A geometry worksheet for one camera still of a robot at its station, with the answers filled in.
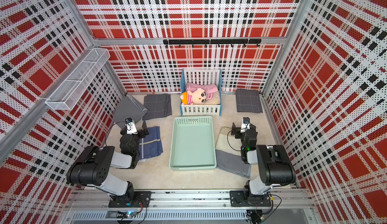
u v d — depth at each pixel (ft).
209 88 3.53
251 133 2.35
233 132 2.83
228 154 2.85
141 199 2.41
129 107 3.68
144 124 2.85
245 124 2.56
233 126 2.92
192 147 3.06
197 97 3.23
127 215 2.27
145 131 2.76
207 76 3.76
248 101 3.79
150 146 2.98
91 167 1.51
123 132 2.65
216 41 2.91
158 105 3.67
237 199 2.39
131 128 2.57
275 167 1.49
